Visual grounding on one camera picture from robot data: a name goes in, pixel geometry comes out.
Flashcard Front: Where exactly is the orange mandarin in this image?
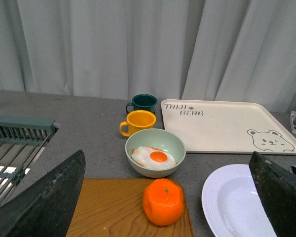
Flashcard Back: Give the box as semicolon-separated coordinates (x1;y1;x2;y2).
142;178;185;226

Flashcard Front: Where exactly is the dark green mug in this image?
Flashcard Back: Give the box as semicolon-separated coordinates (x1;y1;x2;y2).
125;94;158;114

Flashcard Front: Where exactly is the cream bear tray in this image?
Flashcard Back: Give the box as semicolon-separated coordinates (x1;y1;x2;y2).
161;99;296;155

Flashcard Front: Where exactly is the fake fried egg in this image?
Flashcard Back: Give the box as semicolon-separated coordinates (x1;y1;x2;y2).
131;146;177;169

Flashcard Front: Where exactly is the wooden cutting board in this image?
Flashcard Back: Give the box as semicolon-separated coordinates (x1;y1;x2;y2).
67;178;194;237

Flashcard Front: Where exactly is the white curtain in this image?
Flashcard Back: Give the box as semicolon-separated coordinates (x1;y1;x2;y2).
0;0;296;112

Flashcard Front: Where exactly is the green dish drying rack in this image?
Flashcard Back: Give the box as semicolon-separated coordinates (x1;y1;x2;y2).
0;115;57;207

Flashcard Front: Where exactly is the yellow mug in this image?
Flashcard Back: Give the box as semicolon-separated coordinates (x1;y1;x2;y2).
119;110;156;137

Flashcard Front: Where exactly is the light green bowl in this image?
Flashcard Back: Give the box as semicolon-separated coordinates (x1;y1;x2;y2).
125;128;186;178

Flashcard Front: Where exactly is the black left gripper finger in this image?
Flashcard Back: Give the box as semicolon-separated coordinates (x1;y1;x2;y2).
0;150;86;237

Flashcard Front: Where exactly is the white round plate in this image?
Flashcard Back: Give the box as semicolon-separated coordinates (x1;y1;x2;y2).
201;164;276;237

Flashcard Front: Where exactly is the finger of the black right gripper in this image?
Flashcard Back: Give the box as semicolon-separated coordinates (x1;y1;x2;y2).
249;152;296;237

